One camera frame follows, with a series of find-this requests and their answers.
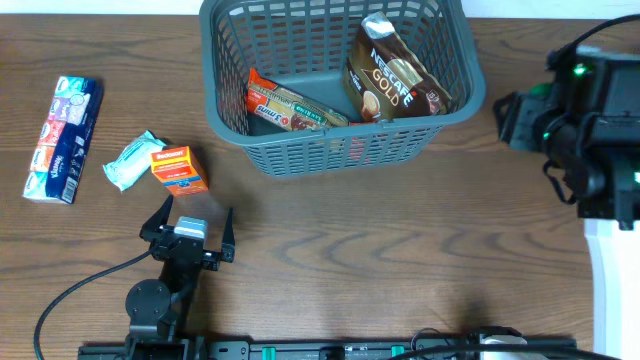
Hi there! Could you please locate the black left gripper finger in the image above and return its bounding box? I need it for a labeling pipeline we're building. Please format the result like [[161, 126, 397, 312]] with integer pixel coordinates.
[[221, 208, 235, 252], [139, 195, 174, 242]]

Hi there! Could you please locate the green lid glass jar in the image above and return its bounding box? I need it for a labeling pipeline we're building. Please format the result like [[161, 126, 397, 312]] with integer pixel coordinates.
[[529, 83, 552, 97]]

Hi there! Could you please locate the orange Redoxon box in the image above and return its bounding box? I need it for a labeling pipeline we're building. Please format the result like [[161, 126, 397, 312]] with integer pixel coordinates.
[[151, 146, 209, 197]]

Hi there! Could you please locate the light blue tissue packet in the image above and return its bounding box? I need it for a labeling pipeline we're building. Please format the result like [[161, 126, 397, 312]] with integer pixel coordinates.
[[103, 130, 166, 192]]

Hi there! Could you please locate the Kleenex tissue multipack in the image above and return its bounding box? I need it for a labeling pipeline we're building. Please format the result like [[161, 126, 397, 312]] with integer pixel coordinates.
[[22, 76, 104, 204]]

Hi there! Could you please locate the orange spaghetti pasta packet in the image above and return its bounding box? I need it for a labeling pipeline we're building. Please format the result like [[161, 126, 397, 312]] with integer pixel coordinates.
[[246, 68, 352, 132]]

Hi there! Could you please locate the brown Nescafe Gold coffee bag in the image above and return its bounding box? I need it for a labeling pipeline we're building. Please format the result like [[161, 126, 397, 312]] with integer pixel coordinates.
[[342, 11, 452, 123]]

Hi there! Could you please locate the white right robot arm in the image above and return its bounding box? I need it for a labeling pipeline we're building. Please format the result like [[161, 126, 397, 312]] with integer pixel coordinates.
[[493, 45, 639, 359]]

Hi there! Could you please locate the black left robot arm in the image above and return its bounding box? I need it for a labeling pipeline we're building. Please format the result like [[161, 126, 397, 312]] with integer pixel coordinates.
[[124, 196, 236, 360]]

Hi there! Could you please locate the grey plastic basket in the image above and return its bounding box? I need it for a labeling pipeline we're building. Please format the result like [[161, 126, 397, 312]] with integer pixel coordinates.
[[199, 0, 486, 177]]

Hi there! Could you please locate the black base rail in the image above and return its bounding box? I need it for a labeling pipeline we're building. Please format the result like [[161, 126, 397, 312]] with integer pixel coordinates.
[[77, 337, 581, 360]]

